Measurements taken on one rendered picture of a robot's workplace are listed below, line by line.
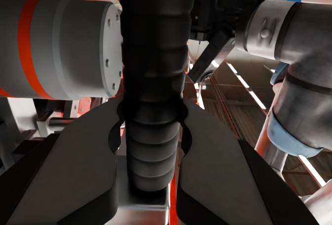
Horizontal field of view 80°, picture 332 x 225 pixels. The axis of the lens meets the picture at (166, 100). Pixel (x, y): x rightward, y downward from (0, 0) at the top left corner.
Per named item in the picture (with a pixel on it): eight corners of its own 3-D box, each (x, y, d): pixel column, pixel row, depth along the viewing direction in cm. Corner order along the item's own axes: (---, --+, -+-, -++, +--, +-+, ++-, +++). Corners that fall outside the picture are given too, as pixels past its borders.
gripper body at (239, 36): (206, -14, 37) (275, -11, 29) (199, 35, 41) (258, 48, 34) (179, -17, 32) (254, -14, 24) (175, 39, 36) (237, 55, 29)
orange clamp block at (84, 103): (48, 112, 52) (63, 119, 61) (78, 113, 52) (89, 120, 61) (53, 87, 54) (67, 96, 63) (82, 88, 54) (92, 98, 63)
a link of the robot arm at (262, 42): (285, 55, 31) (266, 65, 26) (256, 49, 34) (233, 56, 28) (305, 2, 27) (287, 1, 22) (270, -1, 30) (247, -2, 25)
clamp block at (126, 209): (34, 205, 13) (52, 246, 16) (171, 207, 14) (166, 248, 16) (66, 151, 18) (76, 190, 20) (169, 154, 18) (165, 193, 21)
